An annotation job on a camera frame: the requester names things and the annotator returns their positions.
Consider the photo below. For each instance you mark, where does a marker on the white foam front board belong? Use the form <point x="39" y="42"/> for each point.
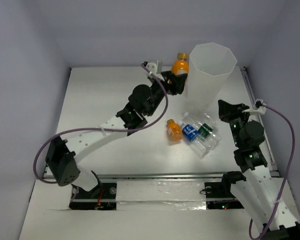
<point x="146" y="210"/>

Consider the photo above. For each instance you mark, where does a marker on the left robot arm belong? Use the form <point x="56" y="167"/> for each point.
<point x="64" y="155"/>

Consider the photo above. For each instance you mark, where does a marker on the clear unlabelled plastic bottle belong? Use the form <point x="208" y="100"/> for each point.
<point x="201" y="119"/>

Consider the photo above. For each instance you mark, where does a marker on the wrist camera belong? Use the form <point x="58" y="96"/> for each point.
<point x="259" y="108"/>
<point x="154" y="67"/>

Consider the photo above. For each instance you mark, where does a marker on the orange juice bottle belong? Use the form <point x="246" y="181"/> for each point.
<point x="174" y="133"/>
<point x="181" y="65"/>

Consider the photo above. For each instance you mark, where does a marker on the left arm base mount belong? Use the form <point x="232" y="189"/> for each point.
<point x="103" y="199"/>

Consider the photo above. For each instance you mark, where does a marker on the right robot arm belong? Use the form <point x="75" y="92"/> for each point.
<point x="253" y="186"/>

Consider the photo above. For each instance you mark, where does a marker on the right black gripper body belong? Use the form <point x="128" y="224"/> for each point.
<point x="240" y="121"/>

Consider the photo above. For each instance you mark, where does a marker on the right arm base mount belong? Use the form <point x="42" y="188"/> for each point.
<point x="217" y="197"/>

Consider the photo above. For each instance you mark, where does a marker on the white plastic bin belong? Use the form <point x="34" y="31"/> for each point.
<point x="210" y="65"/>

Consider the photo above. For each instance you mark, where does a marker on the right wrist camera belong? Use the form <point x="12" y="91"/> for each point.
<point x="259" y="108"/>

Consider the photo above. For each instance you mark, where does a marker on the green label water bottle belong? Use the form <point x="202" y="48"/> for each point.
<point x="210" y="136"/>

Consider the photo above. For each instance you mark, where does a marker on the blue label water bottle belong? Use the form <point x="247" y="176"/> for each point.
<point x="194" y="139"/>

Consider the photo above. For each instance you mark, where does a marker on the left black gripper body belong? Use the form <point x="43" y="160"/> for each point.
<point x="174" y="81"/>

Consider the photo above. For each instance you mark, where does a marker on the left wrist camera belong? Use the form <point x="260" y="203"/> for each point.
<point x="154" y="67"/>

